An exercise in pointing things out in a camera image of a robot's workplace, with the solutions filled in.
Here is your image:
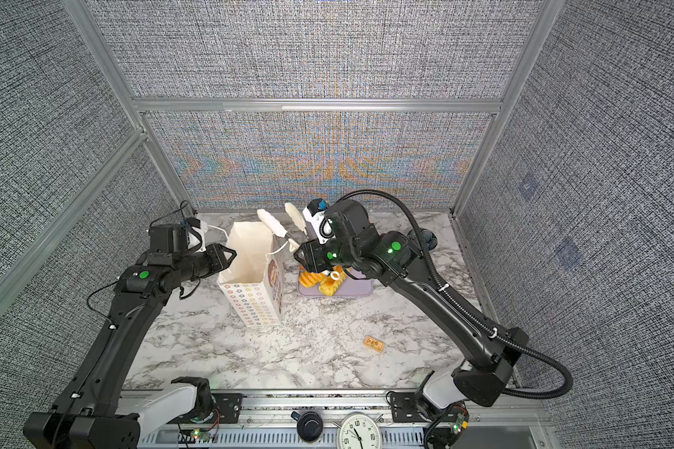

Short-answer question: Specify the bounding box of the yellow braided pastry bread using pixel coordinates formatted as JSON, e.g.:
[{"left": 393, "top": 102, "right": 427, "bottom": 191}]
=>
[{"left": 318, "top": 267, "right": 347, "bottom": 297}]

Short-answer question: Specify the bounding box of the white printed paper bag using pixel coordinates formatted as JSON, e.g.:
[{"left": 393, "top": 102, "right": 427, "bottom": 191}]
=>
[{"left": 218, "top": 222, "right": 286, "bottom": 327}]

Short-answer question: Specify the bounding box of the ridged yellow spiral bread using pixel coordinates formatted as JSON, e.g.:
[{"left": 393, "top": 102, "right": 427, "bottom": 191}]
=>
[{"left": 299, "top": 271, "right": 327, "bottom": 288}]

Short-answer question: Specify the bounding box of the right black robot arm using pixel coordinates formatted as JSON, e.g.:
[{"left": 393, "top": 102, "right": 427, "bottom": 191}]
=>
[{"left": 258, "top": 199, "right": 528, "bottom": 419}]

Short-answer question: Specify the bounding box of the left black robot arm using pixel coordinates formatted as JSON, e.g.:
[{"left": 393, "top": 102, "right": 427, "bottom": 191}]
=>
[{"left": 22, "top": 243, "right": 237, "bottom": 448}]

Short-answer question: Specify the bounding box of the lavender tray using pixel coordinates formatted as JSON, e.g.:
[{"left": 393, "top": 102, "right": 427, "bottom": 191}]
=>
[{"left": 297, "top": 268, "right": 374, "bottom": 297}]

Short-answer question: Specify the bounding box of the small orange candy wrapper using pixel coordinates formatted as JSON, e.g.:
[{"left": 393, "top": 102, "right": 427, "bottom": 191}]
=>
[{"left": 363, "top": 336, "right": 386, "bottom": 353}]

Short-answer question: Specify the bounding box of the black round knob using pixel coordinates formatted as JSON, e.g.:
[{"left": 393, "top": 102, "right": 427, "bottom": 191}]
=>
[{"left": 291, "top": 411, "right": 324, "bottom": 443}]

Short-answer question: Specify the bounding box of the white analog clock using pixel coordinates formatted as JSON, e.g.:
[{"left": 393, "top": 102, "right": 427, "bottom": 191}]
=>
[{"left": 337, "top": 413, "right": 383, "bottom": 449}]

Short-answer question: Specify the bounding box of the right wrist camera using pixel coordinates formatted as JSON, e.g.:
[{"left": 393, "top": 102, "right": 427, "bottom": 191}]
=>
[{"left": 302, "top": 197, "right": 372, "bottom": 245}]

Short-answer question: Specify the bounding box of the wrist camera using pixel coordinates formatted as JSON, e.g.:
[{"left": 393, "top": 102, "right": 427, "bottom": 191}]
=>
[
  {"left": 148, "top": 217, "right": 205, "bottom": 256},
  {"left": 302, "top": 197, "right": 372, "bottom": 245}
]

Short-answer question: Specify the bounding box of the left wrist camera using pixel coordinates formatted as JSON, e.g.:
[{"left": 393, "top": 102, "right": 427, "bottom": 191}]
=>
[{"left": 148, "top": 217, "right": 205, "bottom": 256}]

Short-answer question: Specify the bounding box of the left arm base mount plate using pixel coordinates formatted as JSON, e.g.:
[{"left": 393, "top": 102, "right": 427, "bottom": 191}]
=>
[{"left": 170, "top": 393, "right": 245, "bottom": 425}]

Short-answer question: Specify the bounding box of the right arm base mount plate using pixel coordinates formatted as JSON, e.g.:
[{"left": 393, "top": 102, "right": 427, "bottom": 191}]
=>
[{"left": 386, "top": 391, "right": 427, "bottom": 424}]

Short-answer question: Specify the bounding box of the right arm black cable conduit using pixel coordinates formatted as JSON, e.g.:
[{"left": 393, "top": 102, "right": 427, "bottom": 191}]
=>
[{"left": 336, "top": 189, "right": 574, "bottom": 400}]

